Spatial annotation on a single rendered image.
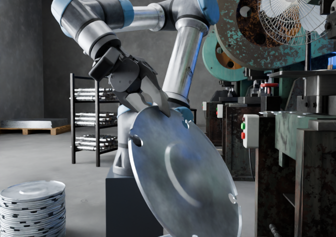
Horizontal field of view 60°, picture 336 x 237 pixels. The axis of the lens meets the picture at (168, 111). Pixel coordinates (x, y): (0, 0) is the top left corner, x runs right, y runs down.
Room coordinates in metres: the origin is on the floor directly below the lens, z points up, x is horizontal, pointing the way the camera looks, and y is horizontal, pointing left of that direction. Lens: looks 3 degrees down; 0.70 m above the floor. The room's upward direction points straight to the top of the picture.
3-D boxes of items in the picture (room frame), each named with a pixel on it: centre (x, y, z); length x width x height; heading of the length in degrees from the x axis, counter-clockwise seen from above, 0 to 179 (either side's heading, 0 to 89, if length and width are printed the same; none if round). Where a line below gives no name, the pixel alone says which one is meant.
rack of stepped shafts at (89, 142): (3.17, 0.78, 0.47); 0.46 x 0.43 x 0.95; 65
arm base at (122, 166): (0.99, 0.11, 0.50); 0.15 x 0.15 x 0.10
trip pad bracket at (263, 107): (1.27, -0.44, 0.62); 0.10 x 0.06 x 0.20; 175
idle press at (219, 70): (4.40, -1.24, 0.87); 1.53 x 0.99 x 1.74; 88
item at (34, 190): (1.41, 0.66, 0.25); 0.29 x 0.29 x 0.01
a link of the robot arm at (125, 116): (0.98, 0.11, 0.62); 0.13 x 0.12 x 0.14; 51
